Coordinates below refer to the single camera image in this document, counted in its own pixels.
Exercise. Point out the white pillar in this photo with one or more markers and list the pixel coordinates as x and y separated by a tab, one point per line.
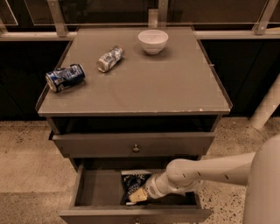
268	105

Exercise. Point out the blue soda can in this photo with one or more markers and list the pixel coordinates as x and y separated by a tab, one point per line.
65	77

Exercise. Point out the grey drawer cabinet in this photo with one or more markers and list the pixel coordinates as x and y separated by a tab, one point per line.
173	91

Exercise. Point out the blue chip bag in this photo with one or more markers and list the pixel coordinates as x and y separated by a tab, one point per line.
133	180

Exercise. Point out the metal window railing frame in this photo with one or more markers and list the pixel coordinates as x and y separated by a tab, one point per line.
55	20

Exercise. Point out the grey open middle drawer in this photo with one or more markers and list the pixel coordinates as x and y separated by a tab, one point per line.
99	198

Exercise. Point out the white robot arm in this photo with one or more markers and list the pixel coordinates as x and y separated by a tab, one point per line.
259	171

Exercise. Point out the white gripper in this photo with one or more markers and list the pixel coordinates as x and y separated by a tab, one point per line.
154	185

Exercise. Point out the grey top drawer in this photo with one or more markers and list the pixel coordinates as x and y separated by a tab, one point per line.
120	145

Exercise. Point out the round brass drawer knob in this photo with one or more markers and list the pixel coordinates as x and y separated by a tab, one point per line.
136	148

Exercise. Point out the silver soda can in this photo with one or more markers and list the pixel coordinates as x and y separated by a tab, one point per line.
110	58

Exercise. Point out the white ceramic bowl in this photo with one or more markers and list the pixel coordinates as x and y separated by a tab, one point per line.
153	41

